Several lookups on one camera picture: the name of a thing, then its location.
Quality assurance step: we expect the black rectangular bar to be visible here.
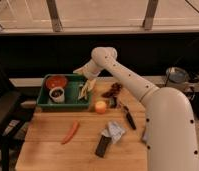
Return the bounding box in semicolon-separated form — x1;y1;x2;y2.
95;135;111;158

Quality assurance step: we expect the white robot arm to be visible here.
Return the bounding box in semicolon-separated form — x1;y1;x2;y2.
74;47;199;171

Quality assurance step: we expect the small orange fruit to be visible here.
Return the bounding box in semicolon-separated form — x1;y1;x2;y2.
94;101;107;114

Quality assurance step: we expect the black chair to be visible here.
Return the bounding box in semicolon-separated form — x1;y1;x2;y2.
0;63;34;171

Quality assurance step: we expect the crumpled silver wrapper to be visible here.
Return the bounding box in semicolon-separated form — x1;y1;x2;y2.
101;121;126;144

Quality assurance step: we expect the red bowl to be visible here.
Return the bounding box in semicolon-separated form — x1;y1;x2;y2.
45;75;68;89

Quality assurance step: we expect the green plastic tray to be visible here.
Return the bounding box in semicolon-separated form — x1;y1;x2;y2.
37;74;91;110

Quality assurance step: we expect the black marker pen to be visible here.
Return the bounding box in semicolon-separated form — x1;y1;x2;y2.
123;106;136;130

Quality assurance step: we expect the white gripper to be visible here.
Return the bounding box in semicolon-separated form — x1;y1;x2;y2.
74;61;101;100

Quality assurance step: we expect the dark red grape bunch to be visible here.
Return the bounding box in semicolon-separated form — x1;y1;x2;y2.
102;82;123;108

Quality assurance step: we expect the grey metal bowl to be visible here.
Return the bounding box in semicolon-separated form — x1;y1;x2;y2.
166;67;189;84

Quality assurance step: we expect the white cup with dark contents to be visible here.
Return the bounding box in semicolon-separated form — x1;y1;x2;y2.
49;87;65;103

